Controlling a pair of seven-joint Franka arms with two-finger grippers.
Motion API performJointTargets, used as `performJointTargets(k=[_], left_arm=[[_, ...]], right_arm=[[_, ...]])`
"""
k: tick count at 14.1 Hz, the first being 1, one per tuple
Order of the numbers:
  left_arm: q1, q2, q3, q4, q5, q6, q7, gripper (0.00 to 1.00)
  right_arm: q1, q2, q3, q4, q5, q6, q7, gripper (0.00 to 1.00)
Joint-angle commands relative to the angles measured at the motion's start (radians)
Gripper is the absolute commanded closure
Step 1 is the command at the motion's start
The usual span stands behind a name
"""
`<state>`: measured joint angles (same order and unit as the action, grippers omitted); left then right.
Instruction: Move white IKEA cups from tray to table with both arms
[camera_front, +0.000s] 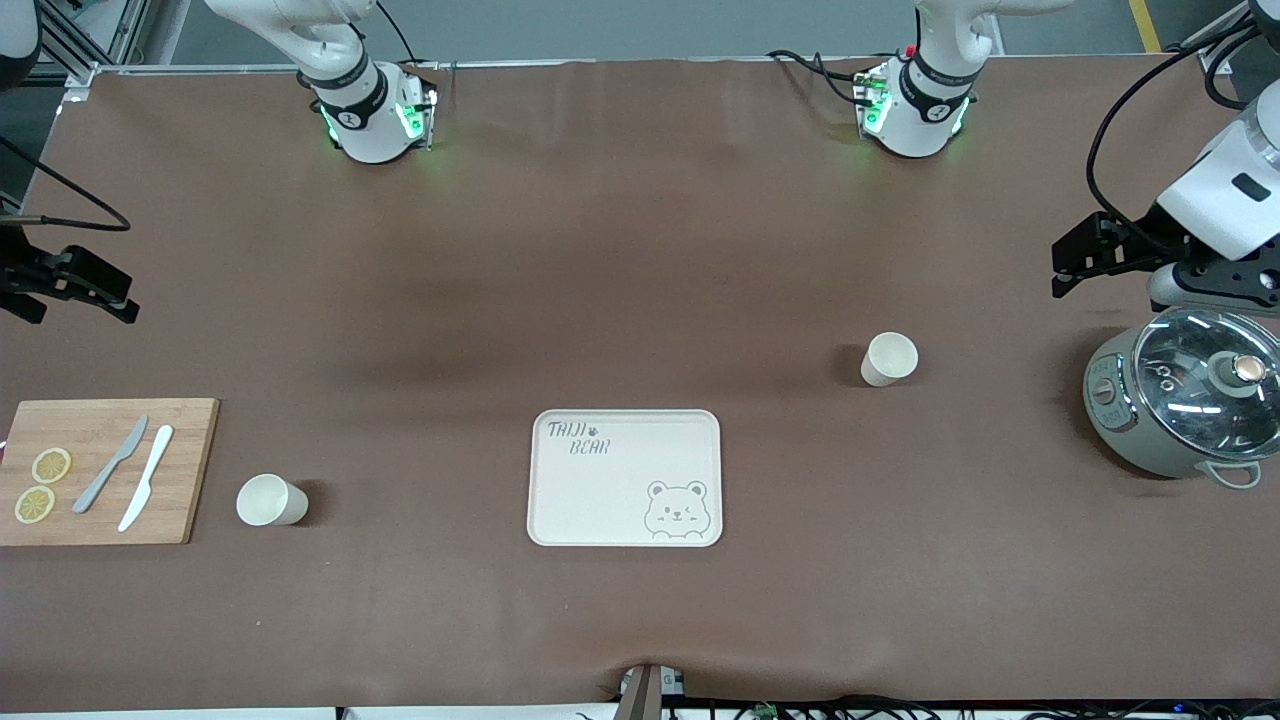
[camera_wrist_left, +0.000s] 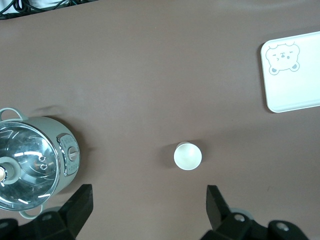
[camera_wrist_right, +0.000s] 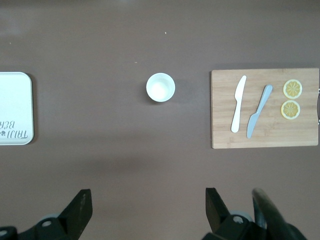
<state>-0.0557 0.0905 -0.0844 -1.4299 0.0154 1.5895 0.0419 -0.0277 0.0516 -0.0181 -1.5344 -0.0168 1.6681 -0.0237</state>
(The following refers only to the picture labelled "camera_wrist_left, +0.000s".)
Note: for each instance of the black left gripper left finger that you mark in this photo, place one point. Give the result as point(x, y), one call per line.
point(77, 210)

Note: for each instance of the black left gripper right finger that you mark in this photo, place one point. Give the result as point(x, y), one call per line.
point(216, 210)

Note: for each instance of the white IKEA cup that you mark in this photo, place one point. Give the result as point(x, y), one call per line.
point(187, 157)

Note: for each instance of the glass pot lid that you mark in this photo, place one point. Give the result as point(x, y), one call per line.
point(30, 150)

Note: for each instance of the grey-green electric pot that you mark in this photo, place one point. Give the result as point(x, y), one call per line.
point(53, 127)

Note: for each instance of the cream bear print tray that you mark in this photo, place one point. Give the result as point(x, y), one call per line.
point(295, 87)

